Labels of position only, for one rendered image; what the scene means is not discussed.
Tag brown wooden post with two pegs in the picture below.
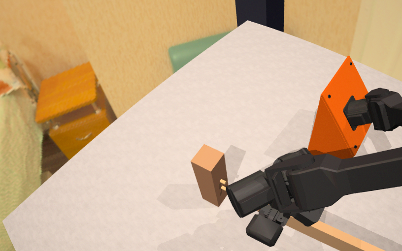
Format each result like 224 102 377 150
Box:
191 144 229 207

